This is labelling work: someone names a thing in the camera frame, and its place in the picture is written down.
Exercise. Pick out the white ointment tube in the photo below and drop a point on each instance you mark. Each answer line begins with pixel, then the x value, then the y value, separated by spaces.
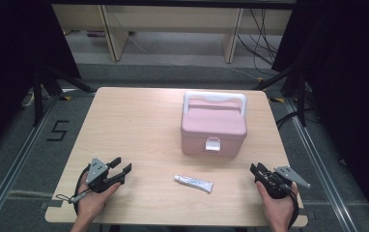
pixel 193 183

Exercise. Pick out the black metal stand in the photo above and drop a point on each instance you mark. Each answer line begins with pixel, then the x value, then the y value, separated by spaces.
pixel 301 96
pixel 38 96

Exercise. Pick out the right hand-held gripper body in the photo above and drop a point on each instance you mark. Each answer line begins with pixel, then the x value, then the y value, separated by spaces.
pixel 277 187

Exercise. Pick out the person's left hand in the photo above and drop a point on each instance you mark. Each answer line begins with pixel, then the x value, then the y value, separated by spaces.
pixel 90 204

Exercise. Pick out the person's right hand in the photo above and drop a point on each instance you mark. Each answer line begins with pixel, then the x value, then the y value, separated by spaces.
pixel 279 209

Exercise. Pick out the black curtain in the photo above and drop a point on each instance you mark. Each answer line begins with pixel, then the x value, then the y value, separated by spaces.
pixel 12 64
pixel 350 80

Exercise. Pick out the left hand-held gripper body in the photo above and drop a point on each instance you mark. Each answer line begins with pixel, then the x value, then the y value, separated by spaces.
pixel 97 169

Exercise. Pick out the yellow floor tape piece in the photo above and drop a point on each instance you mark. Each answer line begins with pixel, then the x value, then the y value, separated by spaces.
pixel 65 98
pixel 277 100

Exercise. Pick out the metal floor rail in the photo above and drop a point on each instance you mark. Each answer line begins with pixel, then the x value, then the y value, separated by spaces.
pixel 317 167
pixel 15 167

